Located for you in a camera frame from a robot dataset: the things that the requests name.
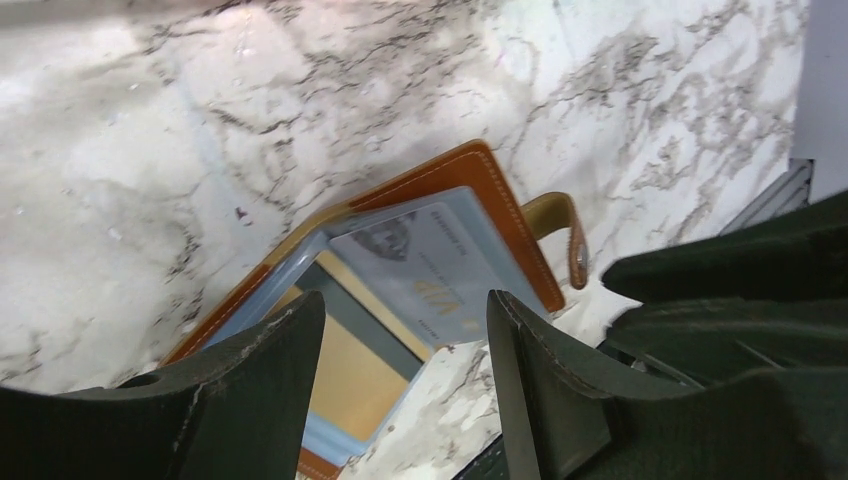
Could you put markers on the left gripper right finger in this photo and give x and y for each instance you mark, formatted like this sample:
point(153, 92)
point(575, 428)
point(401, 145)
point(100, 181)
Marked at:
point(721, 389)

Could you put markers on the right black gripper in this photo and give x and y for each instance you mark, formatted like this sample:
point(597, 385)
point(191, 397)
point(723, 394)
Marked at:
point(773, 295)

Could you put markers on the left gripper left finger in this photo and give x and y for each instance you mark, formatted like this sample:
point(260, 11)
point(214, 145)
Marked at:
point(235, 410)

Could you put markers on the gold credit card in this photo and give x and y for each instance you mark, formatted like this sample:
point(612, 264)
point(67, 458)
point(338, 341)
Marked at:
point(368, 357)

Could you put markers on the brown leather card holder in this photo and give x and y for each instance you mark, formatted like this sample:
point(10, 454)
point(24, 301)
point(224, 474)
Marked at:
point(325, 448)

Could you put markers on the white VIP credit card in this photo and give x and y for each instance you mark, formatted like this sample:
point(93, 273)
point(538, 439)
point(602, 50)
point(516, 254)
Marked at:
point(433, 262)

